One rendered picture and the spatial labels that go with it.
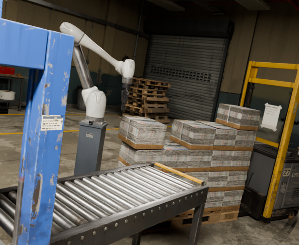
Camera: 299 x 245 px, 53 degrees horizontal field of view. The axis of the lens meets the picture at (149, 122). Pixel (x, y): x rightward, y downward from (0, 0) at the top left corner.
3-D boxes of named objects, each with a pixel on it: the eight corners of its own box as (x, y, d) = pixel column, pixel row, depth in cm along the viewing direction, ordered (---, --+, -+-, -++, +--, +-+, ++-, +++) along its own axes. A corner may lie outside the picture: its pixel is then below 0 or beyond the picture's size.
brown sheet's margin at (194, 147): (169, 139, 323) (170, 135, 322) (190, 140, 338) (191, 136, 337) (190, 149, 291) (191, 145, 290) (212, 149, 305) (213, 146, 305)
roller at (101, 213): (59, 188, 174) (60, 180, 173) (113, 224, 145) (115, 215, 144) (51, 190, 170) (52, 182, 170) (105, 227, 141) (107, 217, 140)
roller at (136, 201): (94, 181, 194) (95, 174, 193) (148, 211, 165) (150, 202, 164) (88, 183, 190) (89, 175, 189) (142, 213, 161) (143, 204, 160)
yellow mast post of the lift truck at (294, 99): (259, 214, 351) (295, 63, 324) (264, 213, 356) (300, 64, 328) (266, 218, 344) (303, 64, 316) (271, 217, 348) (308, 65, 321)
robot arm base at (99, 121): (78, 122, 246) (79, 116, 245) (86, 119, 268) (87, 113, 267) (100, 126, 245) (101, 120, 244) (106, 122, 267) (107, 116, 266)
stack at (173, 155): (108, 216, 308) (121, 137, 295) (197, 206, 367) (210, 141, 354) (124, 236, 275) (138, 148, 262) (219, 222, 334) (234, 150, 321)
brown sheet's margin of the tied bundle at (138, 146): (127, 143, 272) (127, 139, 271) (154, 144, 287) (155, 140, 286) (135, 148, 258) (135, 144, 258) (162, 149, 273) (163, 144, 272)
